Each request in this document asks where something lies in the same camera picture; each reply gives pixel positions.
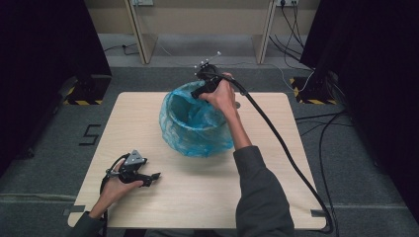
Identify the blue plastic trash bag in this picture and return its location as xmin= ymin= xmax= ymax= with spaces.
xmin=158 ymin=80 xmax=235 ymax=158

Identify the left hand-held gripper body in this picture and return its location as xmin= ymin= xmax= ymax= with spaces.
xmin=117 ymin=149 xmax=156 ymax=187

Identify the white cable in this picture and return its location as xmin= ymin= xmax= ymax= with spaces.
xmin=271 ymin=62 xmax=316 ymax=94

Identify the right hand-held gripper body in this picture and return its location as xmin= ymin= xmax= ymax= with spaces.
xmin=193 ymin=50 xmax=233 ymax=95

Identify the person's left hand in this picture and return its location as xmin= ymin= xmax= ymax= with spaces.
xmin=88 ymin=160 xmax=145 ymax=220

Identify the stand base with striped tape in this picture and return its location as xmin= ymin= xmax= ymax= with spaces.
xmin=289 ymin=76 xmax=340 ymax=107
xmin=62 ymin=74 xmax=113 ymax=107

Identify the beige wooden desk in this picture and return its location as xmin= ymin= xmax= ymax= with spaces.
xmin=83 ymin=0 xmax=321 ymax=65

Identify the black power cables bundle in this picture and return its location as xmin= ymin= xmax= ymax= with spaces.
xmin=268 ymin=3 xmax=314 ymax=72

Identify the dark curtain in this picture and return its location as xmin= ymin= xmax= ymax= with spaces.
xmin=0 ymin=0 xmax=113 ymax=172
xmin=299 ymin=0 xmax=419 ymax=226

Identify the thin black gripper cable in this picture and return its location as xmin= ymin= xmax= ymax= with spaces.
xmin=99 ymin=152 xmax=132 ymax=237

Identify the thin black floor cable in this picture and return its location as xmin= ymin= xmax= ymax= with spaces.
xmin=103 ymin=41 xmax=140 ymax=57

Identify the thick black gripper cable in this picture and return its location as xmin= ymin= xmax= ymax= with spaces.
xmin=226 ymin=74 xmax=335 ymax=235

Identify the person's right hand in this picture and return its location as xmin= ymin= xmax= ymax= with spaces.
xmin=198 ymin=72 xmax=240 ymax=117

